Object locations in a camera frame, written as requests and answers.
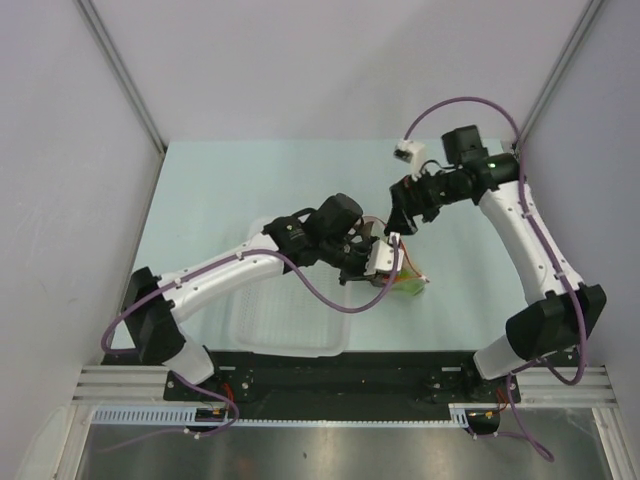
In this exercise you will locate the white perforated plastic basket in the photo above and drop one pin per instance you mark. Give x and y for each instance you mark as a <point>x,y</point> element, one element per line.
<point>280,316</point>

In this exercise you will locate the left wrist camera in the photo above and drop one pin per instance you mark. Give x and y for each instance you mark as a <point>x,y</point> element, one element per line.
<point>386,256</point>

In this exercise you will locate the white slotted cable duct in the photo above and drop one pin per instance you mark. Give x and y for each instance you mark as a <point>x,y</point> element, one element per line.
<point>144,415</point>

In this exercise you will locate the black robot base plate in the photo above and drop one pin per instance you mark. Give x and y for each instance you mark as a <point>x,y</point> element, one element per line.
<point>350,387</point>

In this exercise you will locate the green custard apple toy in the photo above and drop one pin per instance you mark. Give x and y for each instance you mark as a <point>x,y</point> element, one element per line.
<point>410,286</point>

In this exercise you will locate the aluminium frame rail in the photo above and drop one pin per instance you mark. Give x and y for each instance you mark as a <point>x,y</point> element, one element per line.
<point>121,73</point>

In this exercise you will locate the clear zip top bag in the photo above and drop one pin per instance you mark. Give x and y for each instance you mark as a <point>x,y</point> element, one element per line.
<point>376,226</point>

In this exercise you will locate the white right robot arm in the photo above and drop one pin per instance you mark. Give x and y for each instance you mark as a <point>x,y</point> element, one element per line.
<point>562,310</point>

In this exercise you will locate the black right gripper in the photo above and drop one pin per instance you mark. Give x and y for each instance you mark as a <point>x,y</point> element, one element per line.
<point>409,201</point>

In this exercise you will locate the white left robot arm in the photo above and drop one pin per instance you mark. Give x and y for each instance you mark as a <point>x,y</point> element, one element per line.
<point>156,305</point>

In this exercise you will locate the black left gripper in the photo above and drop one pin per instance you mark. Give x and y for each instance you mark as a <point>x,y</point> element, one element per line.
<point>357,275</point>

